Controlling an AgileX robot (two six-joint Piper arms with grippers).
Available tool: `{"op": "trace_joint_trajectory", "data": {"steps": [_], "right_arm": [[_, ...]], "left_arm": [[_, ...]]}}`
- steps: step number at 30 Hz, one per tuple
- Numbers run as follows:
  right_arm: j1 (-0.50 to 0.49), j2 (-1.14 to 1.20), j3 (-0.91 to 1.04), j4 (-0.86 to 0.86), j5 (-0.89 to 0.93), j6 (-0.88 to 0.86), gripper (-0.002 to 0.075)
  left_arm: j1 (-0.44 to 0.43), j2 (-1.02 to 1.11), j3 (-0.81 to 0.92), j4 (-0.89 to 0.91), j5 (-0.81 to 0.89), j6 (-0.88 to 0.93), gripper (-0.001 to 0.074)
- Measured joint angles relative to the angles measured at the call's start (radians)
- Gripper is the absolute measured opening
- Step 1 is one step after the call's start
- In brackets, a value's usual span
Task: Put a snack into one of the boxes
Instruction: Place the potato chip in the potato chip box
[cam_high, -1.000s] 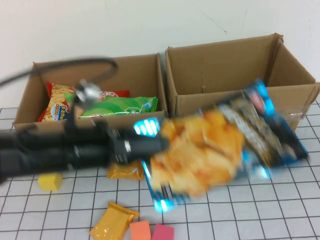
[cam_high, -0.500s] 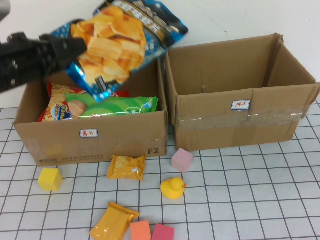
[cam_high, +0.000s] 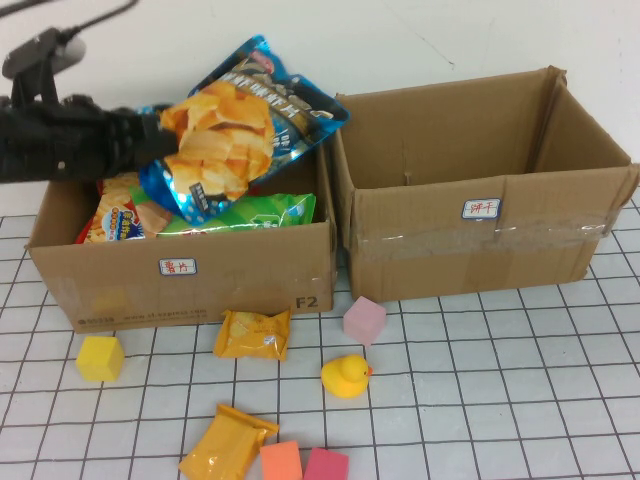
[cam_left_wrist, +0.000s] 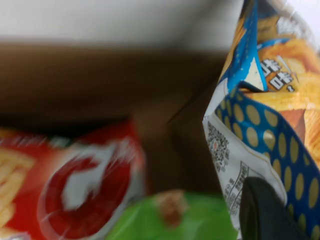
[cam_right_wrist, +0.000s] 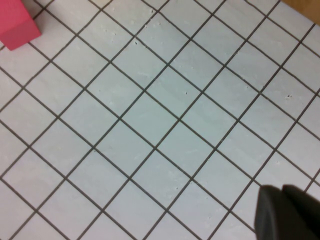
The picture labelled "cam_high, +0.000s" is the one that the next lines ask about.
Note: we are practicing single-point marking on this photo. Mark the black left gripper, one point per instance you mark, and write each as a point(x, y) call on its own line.
point(105, 140)

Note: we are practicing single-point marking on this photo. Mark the blue shrimp chips bag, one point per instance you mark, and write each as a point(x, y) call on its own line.
point(235, 125)

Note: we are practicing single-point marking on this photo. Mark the yellow printed snack packet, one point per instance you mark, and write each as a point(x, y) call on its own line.
point(252, 335)

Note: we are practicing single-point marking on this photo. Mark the plain orange-yellow snack packet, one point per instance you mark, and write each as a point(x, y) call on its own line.
point(220, 450)

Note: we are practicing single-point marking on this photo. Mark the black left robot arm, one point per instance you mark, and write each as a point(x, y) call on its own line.
point(30, 145)

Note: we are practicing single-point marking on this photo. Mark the red fries snack bag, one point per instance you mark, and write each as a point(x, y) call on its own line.
point(112, 220)

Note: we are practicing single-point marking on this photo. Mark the green potato chips bag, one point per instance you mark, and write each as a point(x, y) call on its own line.
point(260, 215)

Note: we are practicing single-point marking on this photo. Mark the cardboard box with F2 print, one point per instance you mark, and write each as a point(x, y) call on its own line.
point(200, 285)

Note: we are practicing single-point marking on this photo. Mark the yellow foam cube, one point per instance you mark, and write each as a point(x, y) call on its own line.
point(100, 360)

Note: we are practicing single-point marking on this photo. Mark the light pink foam cube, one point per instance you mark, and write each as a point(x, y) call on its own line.
point(364, 320)

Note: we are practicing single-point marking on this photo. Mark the taped cardboard box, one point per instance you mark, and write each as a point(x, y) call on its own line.
point(425, 250)

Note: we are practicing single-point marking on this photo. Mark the yellow rubber duck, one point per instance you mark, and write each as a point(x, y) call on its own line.
point(345, 377)

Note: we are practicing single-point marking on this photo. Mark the orange foam cube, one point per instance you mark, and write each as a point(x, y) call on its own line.
point(281, 462)

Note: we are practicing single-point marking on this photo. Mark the magenta foam cube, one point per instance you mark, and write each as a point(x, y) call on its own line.
point(325, 465)

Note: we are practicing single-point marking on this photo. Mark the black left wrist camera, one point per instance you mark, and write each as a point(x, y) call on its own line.
point(40, 52)

